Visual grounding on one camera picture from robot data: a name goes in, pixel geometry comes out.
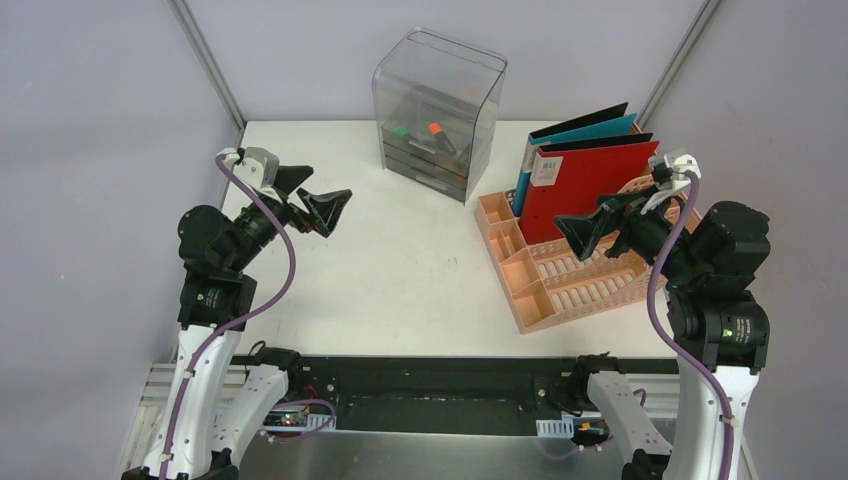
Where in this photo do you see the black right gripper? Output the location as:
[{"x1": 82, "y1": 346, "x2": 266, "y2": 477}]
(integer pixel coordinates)
[{"x1": 554, "y1": 180, "x2": 705, "y2": 284}]

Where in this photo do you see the red notebook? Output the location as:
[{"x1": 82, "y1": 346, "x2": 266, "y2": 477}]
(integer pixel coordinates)
[{"x1": 518, "y1": 133, "x2": 659, "y2": 245}]

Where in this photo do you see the teal notebook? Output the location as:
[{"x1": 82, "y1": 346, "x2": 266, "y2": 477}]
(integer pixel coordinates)
[{"x1": 512, "y1": 102, "x2": 637, "y2": 217}]

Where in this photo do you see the green tip black highlighter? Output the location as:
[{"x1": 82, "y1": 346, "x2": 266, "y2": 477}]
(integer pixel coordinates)
[{"x1": 393, "y1": 125, "x2": 436, "y2": 154}]

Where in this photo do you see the orange tip black highlighter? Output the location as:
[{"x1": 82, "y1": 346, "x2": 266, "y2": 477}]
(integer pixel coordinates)
[{"x1": 428, "y1": 122, "x2": 457, "y2": 155}]

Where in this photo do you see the clear drawer organizer box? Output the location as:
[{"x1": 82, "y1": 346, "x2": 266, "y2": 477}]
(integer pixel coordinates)
[{"x1": 371, "y1": 27, "x2": 508, "y2": 203}]

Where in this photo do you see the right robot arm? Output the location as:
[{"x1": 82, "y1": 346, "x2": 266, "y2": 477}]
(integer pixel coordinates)
[{"x1": 554, "y1": 192, "x2": 771, "y2": 479}]

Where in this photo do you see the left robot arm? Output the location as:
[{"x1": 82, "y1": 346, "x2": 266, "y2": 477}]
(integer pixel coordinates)
[{"x1": 122, "y1": 161, "x2": 353, "y2": 479}]

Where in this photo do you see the peach plastic desk organizer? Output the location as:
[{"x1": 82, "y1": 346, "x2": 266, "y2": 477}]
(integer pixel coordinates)
[{"x1": 475, "y1": 191, "x2": 652, "y2": 334}]

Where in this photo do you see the left circuit board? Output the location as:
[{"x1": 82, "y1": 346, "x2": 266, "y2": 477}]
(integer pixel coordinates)
[{"x1": 263, "y1": 410, "x2": 309, "y2": 428}]

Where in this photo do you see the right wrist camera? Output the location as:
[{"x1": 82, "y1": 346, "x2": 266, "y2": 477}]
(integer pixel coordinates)
[{"x1": 640, "y1": 148, "x2": 701, "y2": 214}]

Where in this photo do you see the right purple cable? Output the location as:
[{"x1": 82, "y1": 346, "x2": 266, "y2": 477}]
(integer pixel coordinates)
[{"x1": 536, "y1": 170, "x2": 738, "y2": 480}]

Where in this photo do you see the aluminium frame rail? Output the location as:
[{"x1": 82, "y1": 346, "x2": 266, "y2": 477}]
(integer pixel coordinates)
[{"x1": 140, "y1": 364, "x2": 679, "y2": 418}]

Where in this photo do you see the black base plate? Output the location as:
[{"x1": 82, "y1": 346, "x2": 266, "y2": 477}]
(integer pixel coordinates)
[{"x1": 285, "y1": 356, "x2": 598, "y2": 436}]

